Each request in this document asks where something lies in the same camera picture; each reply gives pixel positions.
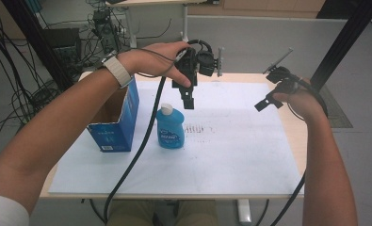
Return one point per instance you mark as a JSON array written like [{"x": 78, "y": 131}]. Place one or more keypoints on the blue bottle with white cap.
[{"x": 170, "y": 128}]

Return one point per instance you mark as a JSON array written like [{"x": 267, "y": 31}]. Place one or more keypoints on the person's leg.
[
  {"x": 127, "y": 213},
  {"x": 199, "y": 213}
]

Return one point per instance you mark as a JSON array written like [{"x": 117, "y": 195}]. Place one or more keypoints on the person's left leg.
[{"x": 127, "y": 213}]

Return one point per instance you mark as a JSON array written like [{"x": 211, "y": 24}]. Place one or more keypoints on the white desk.
[{"x": 185, "y": 22}]

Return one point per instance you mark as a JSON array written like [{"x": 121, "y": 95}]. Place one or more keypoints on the black box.
[{"x": 62, "y": 44}]

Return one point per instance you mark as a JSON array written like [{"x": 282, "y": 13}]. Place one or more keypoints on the white table mat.
[{"x": 230, "y": 157}]

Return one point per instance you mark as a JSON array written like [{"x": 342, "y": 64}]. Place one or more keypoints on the black metal post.
[
  {"x": 39, "y": 44},
  {"x": 347, "y": 40}
]

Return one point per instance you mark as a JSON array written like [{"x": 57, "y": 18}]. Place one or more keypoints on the white table leg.
[{"x": 244, "y": 211}]

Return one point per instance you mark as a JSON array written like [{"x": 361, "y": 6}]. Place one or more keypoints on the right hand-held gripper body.
[{"x": 284, "y": 80}]

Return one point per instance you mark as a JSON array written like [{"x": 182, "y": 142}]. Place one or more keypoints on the white sleeve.
[{"x": 4, "y": 211}]

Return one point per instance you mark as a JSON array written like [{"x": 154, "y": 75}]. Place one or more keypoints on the beige wristwatch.
[{"x": 117, "y": 70}]

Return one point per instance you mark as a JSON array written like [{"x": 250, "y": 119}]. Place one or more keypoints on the blue cardboard box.
[{"x": 117, "y": 135}]

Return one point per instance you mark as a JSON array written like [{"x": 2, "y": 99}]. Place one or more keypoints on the person's left hand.
[{"x": 149, "y": 61}]

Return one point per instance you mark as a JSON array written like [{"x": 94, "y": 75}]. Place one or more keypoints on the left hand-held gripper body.
[{"x": 205, "y": 62}]

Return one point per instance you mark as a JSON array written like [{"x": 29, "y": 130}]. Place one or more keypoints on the person's right hand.
[{"x": 306, "y": 103}]

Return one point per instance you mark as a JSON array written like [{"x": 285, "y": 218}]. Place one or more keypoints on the person's right leg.
[{"x": 199, "y": 213}]

